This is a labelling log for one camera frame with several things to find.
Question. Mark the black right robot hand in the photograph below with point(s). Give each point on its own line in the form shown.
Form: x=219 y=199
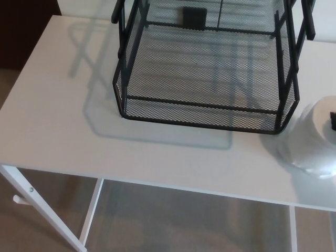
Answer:
x=333 y=120

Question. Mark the white toilet paper roll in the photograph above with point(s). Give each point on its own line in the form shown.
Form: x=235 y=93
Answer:
x=307 y=147

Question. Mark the black mesh file tray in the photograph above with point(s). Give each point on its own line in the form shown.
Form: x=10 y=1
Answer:
x=199 y=123

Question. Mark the dark brown furniture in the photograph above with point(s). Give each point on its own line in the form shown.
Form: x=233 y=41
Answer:
x=23 y=29

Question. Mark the white metal desk frame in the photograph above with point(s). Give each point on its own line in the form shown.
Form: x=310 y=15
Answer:
x=26 y=186

